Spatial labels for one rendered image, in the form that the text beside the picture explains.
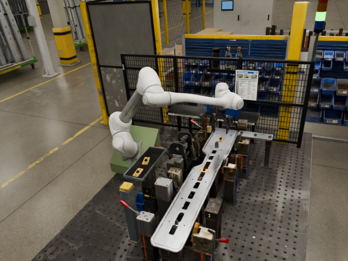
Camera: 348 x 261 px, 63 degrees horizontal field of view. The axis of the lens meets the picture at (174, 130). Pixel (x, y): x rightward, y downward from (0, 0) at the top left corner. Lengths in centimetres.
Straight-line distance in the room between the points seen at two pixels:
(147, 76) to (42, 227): 211
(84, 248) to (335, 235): 227
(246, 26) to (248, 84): 596
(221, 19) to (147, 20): 487
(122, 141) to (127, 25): 236
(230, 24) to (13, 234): 733
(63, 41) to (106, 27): 498
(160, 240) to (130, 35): 326
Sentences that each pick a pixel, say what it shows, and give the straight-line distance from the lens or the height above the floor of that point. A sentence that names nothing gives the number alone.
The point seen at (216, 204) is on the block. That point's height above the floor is 103.
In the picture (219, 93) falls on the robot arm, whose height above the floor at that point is 144.
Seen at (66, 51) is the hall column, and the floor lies 43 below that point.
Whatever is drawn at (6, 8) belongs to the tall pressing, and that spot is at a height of 175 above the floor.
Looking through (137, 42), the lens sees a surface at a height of 144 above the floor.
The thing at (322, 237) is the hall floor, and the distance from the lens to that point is 320.
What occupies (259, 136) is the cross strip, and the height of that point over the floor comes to 100.
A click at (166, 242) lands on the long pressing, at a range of 165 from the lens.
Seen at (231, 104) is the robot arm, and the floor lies 141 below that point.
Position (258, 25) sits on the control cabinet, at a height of 91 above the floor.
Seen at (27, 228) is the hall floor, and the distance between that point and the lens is 356.
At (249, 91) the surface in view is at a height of 124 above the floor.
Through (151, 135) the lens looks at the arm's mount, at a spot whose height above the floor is 102.
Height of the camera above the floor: 226
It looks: 28 degrees down
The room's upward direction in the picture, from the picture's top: 4 degrees counter-clockwise
